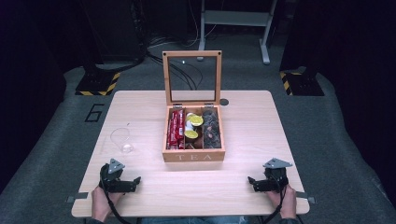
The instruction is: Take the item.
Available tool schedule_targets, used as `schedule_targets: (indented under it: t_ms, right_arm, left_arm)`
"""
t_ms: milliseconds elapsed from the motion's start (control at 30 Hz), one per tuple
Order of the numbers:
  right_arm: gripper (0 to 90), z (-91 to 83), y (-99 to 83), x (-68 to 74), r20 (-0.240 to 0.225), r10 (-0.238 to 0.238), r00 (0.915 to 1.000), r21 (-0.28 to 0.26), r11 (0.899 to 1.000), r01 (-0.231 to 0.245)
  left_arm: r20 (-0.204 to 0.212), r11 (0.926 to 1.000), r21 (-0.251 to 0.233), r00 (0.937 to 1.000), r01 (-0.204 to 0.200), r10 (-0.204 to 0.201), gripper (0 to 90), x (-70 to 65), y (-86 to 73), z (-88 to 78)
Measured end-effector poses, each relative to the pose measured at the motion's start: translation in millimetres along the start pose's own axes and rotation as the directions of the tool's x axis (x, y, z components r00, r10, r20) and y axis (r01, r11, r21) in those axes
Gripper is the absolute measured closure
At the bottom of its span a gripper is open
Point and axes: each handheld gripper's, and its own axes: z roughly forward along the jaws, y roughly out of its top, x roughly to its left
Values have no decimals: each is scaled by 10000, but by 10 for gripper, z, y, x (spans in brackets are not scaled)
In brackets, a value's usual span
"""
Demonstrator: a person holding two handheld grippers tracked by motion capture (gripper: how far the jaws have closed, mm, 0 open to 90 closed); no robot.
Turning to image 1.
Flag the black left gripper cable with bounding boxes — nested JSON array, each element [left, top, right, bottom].
[[98, 171, 134, 224]]

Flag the pile of dark round pods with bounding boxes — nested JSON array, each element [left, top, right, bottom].
[[202, 107, 222, 149]]

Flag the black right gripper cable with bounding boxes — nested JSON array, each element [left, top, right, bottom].
[[260, 175, 290, 224]]

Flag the white metal stand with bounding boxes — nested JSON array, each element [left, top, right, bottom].
[[197, 0, 279, 66]]

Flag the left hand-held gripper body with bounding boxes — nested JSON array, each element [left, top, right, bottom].
[[99, 158, 138, 194]]

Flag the person's left hand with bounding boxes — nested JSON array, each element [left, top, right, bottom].
[[91, 186, 124, 223]]

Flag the yellow-lidded creamer cup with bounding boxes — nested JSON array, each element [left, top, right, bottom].
[[186, 112, 205, 128], [183, 129, 200, 140]]

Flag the grey table bracket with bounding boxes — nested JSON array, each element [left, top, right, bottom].
[[65, 191, 90, 204], [295, 190, 317, 205]]

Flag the black floor cable bundle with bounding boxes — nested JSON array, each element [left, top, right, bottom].
[[145, 36, 204, 91]]

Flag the red stick packet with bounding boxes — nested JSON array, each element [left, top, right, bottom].
[[177, 108, 186, 150], [166, 111, 176, 150], [171, 109, 180, 142]]

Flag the black yellow striped stand base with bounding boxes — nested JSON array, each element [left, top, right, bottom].
[[278, 71, 326, 97], [75, 71, 121, 97]]

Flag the black equipment cabinet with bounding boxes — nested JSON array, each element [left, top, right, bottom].
[[83, 0, 147, 63]]

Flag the clear glass cup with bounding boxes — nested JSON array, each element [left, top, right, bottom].
[[109, 126, 135, 154]]

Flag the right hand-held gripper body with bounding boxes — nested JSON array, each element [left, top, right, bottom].
[[252, 157, 293, 193]]

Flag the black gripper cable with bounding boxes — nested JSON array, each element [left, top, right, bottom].
[[98, 171, 134, 224], [260, 175, 290, 224]]

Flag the person's right hand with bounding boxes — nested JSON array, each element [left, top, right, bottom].
[[266, 184, 298, 220]]

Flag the wooden compartment box glass lid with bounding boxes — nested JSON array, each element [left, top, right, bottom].
[[162, 49, 226, 163]]

